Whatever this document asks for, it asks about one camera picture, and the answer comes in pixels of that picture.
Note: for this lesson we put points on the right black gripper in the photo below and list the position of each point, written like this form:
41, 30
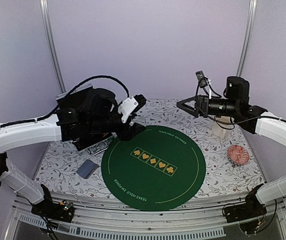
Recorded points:
202, 104

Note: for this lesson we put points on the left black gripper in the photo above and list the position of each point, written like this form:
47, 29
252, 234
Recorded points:
130, 131

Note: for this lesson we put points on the aluminium poker chip case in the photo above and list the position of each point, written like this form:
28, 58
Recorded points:
95, 147

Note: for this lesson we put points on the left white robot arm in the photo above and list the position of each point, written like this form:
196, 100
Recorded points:
84, 117

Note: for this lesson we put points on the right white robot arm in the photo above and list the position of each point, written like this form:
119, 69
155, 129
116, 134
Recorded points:
252, 118

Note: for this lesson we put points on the cream ceramic mug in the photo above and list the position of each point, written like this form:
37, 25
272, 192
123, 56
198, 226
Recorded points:
221, 129

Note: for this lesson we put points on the round green poker mat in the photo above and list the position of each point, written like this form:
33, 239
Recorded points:
158, 170

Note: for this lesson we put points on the blue playing card deck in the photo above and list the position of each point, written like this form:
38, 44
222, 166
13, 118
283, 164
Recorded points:
87, 169

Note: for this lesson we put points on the red patterned small bowl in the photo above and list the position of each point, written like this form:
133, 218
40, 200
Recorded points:
238, 155

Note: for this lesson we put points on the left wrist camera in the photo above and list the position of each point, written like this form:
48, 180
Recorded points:
130, 106

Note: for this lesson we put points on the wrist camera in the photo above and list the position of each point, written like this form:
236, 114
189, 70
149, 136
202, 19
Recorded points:
130, 106
202, 83

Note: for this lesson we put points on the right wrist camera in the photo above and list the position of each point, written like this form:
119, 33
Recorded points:
202, 83

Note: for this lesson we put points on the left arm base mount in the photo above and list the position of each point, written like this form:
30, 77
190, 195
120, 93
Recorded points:
62, 211

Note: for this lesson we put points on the aluminium front rail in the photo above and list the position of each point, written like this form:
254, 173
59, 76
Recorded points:
109, 219

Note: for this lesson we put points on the right aluminium frame post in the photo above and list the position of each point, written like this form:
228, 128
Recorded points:
247, 37

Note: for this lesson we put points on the aluminium frame post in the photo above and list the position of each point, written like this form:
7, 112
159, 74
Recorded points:
247, 37
51, 44

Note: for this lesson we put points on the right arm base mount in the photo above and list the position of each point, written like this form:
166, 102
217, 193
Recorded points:
251, 208

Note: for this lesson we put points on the left aluminium frame post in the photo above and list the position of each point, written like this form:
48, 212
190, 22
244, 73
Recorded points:
51, 44

